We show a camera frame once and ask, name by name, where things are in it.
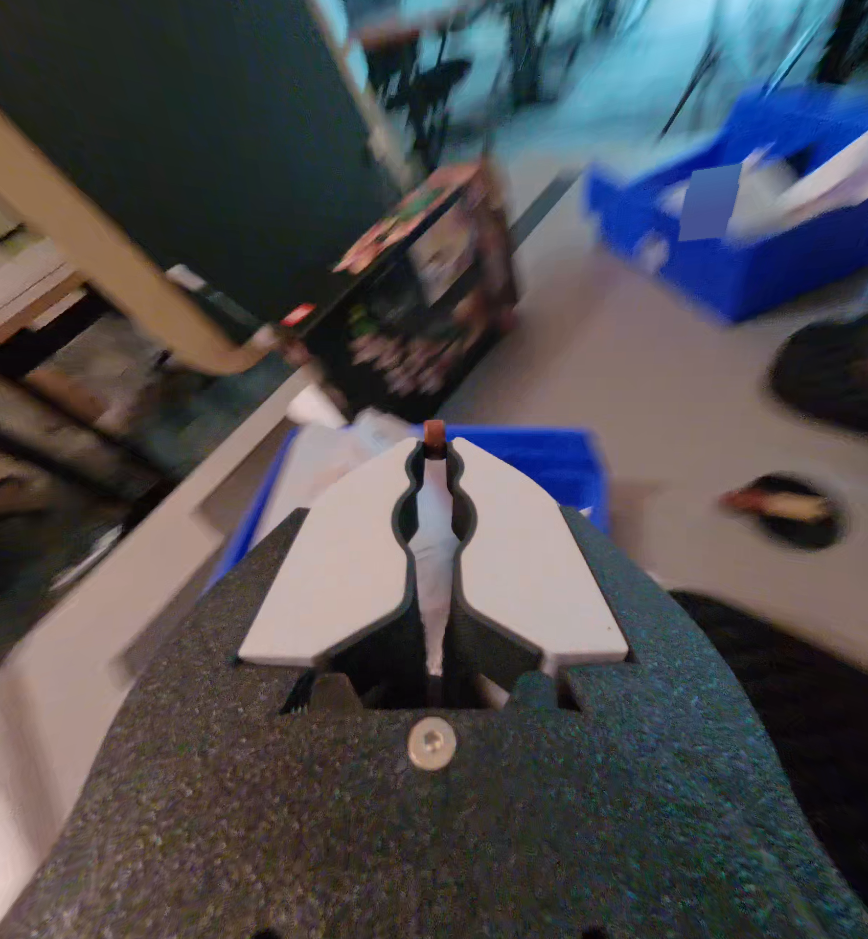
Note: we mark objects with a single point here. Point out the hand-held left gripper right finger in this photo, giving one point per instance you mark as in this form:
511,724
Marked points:
537,572

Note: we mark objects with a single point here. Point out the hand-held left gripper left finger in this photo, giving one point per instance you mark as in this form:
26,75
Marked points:
338,572

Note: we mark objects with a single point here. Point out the torn white paper bag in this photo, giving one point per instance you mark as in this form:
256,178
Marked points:
434,557

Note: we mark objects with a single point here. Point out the blue plastic bin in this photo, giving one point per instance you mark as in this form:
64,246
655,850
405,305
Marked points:
771,279
551,462

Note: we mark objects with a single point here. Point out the small brown lego piece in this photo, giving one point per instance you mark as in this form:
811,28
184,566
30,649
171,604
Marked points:
435,439

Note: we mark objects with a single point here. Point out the round black lego assembly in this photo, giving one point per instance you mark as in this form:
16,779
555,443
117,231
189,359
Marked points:
793,513

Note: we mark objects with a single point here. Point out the black orchid lego box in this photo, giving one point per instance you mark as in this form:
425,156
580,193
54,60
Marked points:
419,315

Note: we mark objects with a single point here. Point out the black mesh cushion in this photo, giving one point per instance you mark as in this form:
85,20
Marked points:
830,381
808,733

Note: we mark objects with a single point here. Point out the heap of white paper bags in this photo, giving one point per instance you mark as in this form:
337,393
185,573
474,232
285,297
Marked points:
808,191

